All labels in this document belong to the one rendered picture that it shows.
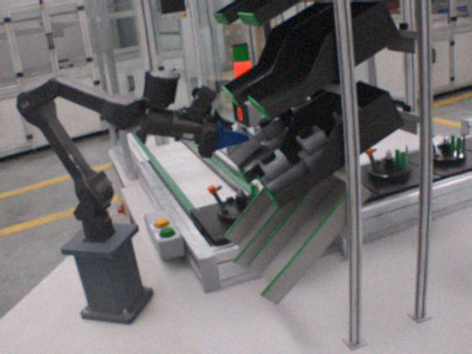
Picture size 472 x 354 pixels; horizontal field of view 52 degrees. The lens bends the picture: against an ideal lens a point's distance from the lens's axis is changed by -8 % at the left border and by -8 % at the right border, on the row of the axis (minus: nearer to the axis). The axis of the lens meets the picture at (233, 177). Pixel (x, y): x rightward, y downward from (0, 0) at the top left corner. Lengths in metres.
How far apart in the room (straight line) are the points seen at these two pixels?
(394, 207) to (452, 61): 5.73
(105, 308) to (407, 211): 0.88
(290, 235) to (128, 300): 0.42
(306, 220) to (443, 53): 6.03
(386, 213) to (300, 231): 0.46
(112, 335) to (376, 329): 0.60
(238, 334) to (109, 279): 0.32
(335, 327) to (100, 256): 0.54
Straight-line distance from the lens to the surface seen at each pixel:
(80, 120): 6.72
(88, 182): 1.16
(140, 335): 1.22
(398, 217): 1.52
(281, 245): 1.10
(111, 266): 1.20
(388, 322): 1.17
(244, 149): 1.05
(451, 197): 1.63
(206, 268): 1.28
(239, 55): 1.53
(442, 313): 1.21
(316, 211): 1.07
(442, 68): 7.02
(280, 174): 0.95
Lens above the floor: 1.57
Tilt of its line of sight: 20 degrees down
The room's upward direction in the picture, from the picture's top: 7 degrees counter-clockwise
